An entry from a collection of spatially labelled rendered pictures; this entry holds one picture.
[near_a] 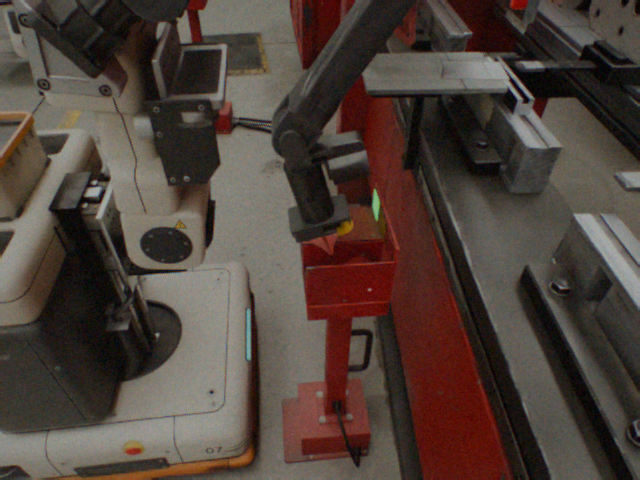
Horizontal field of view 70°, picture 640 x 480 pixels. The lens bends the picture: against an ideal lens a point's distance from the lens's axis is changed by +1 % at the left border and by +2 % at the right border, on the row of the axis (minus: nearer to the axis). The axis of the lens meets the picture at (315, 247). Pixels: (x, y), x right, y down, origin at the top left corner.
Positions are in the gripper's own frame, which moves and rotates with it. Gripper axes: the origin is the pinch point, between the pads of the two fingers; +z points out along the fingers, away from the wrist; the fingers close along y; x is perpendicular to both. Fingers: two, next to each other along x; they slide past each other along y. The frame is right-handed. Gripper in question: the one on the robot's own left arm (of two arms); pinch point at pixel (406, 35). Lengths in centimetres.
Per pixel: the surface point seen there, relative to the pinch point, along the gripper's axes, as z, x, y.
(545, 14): 29, -35, 40
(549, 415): 21, 4, -66
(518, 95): 15.7, -13.2, -11.3
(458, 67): 11.5, -6.7, 1.3
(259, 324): 74, 86, 15
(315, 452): 82, 68, -33
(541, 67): 19.3, -20.7, -0.1
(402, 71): 6.0, 3.3, 0.2
